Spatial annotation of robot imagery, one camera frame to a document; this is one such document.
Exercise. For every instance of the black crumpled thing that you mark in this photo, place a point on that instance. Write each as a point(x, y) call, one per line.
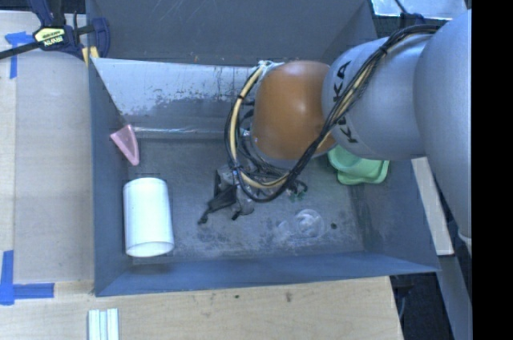
point(223, 199)

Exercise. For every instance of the clear glass thing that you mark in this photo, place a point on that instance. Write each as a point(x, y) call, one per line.
point(308, 223)

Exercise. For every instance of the white plastic cup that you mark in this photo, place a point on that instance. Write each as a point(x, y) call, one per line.
point(147, 214)

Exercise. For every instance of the light green plastic dish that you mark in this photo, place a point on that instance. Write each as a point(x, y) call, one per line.
point(358, 169)

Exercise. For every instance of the pink triangular block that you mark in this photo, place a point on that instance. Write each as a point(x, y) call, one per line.
point(129, 141)

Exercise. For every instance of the grey metal bin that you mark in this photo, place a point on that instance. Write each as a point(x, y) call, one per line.
point(192, 25)

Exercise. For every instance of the pale wood board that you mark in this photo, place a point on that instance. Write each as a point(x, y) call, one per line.
point(52, 154)

